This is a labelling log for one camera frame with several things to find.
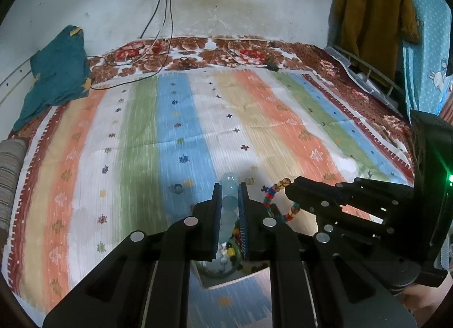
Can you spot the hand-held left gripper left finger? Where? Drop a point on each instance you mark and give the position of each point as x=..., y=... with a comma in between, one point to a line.
x=216, y=223

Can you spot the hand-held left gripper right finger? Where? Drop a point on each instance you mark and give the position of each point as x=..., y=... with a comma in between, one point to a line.
x=243, y=223

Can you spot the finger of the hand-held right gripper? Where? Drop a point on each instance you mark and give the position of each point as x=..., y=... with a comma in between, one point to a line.
x=318, y=191
x=354, y=221

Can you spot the silver metal tin box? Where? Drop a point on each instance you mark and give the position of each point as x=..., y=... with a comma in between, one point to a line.
x=230, y=280

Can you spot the person's right hand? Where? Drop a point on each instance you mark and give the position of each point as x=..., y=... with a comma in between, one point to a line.
x=431, y=298

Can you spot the small blue glass bead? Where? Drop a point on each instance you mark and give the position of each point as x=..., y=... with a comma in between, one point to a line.
x=178, y=189

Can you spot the striped colourful mat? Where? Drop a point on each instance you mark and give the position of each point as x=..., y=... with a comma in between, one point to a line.
x=141, y=136

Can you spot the small black adapter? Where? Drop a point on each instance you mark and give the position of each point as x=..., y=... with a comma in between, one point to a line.
x=272, y=66

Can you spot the blue dotted cloth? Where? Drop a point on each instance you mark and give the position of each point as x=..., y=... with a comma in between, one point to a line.
x=424, y=30

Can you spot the mustard yellow garment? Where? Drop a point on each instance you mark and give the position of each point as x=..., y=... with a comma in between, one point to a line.
x=371, y=5

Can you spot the grey striped pillow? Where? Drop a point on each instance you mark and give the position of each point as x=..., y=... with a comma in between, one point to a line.
x=10, y=179

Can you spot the teal cloth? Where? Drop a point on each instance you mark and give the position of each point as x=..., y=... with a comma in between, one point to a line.
x=56, y=69

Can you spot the metal bed rail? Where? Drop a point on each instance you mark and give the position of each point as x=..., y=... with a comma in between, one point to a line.
x=380, y=75

